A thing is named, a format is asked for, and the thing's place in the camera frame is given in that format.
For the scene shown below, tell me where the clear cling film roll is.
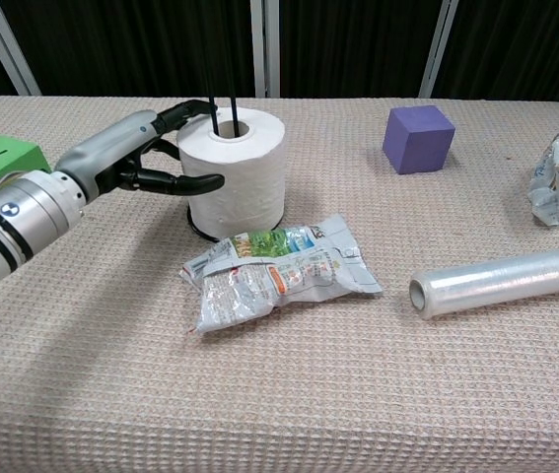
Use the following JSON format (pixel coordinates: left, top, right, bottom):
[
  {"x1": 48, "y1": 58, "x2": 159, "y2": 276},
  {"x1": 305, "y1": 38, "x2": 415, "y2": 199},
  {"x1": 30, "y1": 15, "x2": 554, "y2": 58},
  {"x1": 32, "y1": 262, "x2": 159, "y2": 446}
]
[{"x1": 408, "y1": 243, "x2": 559, "y2": 321}]

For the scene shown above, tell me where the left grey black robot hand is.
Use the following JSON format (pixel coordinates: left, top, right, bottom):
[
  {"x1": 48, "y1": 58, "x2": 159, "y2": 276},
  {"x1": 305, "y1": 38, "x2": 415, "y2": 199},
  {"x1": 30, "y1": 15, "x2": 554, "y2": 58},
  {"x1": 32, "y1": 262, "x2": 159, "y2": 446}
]
[{"x1": 54, "y1": 100, "x2": 226, "y2": 207}]

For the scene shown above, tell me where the black curtain backdrop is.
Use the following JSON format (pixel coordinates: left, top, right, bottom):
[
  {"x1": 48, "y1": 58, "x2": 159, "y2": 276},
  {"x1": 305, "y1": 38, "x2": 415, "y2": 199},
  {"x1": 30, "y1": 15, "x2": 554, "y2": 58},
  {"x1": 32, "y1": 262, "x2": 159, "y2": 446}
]
[{"x1": 0, "y1": 0, "x2": 559, "y2": 103}]

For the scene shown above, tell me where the beige woven tablecloth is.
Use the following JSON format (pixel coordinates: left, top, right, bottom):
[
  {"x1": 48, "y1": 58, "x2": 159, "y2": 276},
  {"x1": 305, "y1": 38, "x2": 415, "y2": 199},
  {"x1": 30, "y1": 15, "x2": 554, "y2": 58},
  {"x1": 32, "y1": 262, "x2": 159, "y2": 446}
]
[{"x1": 0, "y1": 96, "x2": 559, "y2": 473}]

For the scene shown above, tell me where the green box with slot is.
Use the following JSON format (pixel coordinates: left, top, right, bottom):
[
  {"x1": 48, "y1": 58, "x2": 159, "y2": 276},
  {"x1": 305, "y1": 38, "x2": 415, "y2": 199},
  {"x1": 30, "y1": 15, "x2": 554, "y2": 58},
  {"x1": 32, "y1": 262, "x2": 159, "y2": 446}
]
[{"x1": 0, "y1": 134, "x2": 54, "y2": 197}]

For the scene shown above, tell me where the white toilet paper roll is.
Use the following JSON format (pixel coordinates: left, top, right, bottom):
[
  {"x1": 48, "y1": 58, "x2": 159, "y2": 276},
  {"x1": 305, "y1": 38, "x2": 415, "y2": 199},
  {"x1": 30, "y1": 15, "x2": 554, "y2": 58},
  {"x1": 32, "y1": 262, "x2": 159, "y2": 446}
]
[{"x1": 176, "y1": 105, "x2": 287, "y2": 237}]

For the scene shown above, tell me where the black wire paper holder stand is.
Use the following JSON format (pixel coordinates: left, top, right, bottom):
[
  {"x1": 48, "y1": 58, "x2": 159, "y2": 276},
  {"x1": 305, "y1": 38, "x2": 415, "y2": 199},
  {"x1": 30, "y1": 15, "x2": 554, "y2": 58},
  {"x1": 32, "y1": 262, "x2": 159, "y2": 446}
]
[{"x1": 185, "y1": 0, "x2": 241, "y2": 243}]

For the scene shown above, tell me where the grey metal frame post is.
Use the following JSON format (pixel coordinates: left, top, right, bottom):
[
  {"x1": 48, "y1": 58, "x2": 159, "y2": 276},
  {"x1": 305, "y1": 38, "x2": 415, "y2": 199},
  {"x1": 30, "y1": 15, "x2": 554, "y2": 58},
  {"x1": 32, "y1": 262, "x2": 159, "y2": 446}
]
[
  {"x1": 417, "y1": 0, "x2": 459, "y2": 99},
  {"x1": 250, "y1": 0, "x2": 281, "y2": 99},
  {"x1": 0, "y1": 0, "x2": 42, "y2": 98}
]

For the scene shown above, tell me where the purple foam cube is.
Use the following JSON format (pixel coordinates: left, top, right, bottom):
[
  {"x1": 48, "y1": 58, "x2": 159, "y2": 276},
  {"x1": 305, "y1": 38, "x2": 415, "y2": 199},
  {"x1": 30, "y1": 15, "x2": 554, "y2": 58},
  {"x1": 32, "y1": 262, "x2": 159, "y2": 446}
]
[{"x1": 382, "y1": 104, "x2": 456, "y2": 176}]

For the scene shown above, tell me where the silver printed snack bag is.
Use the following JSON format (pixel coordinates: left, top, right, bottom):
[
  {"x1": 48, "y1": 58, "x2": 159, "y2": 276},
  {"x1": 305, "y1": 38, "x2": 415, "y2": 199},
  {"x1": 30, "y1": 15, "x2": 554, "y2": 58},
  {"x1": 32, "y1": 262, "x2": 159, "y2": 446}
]
[{"x1": 180, "y1": 213, "x2": 384, "y2": 337}]

